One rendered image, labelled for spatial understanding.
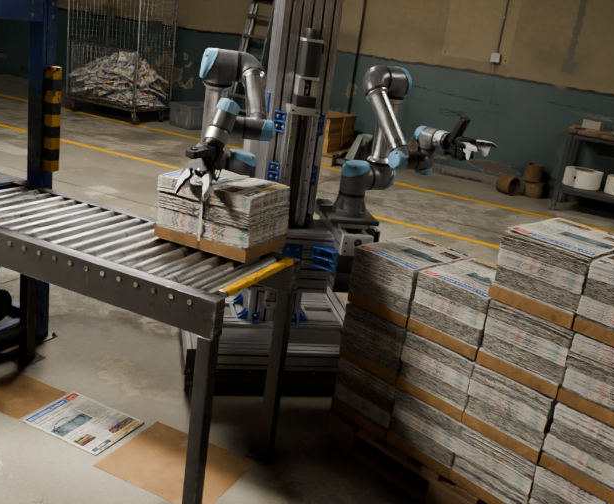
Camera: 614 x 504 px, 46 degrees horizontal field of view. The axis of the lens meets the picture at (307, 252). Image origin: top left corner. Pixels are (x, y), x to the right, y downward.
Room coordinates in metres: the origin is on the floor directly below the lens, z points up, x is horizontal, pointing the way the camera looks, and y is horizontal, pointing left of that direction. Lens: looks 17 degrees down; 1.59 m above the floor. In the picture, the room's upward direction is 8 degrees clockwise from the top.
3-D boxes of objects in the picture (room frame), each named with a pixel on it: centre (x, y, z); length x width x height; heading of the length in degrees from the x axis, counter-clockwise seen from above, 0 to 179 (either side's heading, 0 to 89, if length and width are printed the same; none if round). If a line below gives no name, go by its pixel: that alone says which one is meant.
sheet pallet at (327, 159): (9.18, 0.24, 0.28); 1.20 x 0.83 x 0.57; 66
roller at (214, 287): (2.20, 0.21, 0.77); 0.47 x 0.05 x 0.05; 156
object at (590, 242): (2.24, -0.84, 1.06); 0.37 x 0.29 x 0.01; 137
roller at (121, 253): (2.36, 0.57, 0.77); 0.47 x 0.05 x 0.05; 156
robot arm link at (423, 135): (2.99, -0.43, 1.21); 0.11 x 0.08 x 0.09; 40
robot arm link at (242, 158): (2.98, 0.33, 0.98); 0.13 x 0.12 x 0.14; 102
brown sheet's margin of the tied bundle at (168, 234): (2.52, 0.41, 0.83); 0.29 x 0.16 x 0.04; 156
